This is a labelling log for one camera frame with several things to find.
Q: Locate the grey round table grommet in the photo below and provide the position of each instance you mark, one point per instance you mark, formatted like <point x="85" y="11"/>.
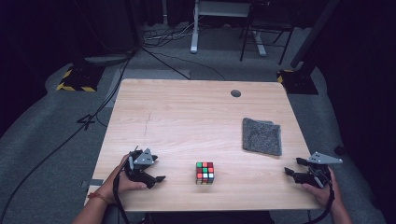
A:
<point x="236" y="93"/>

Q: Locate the multicoloured puzzle cube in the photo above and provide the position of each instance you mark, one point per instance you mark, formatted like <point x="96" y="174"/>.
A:
<point x="205" y="173"/>

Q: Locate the black yellow striped stand base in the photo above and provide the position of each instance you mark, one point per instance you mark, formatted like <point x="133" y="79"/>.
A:
<point x="299" y="82"/>
<point x="81" y="79"/>

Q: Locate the person's right hand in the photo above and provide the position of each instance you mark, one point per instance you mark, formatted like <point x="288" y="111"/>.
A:
<point x="322" y="196"/>

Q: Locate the person's dark clothing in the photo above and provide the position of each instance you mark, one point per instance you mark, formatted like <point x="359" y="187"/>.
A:
<point x="202" y="217"/>

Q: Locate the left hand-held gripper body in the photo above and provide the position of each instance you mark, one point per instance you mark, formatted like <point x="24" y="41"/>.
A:
<point x="137" y="172"/>

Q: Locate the grey fuzzy cloth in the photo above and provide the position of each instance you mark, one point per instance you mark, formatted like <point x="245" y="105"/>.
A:
<point x="262" y="137"/>

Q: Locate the dark slanted metal pole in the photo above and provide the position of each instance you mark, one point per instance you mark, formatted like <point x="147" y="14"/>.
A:
<point x="311" y="34"/>

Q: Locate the grey tape piece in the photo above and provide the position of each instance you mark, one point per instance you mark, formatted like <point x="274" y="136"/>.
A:
<point x="95" y="182"/>

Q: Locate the white desk frame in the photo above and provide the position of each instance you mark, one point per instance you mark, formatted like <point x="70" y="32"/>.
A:
<point x="194" y="37"/>

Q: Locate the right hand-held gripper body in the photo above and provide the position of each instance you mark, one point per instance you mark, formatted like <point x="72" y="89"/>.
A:
<point x="317" y="177"/>

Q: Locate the person's left hand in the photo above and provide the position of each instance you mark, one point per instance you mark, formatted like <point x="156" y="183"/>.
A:
<point x="107" y="189"/>

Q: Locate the small black round object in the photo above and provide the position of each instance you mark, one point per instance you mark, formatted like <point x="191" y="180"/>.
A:
<point x="339" y="150"/>

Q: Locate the black metal chair frame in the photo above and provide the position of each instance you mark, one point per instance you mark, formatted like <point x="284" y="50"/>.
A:
<point x="244" y="43"/>

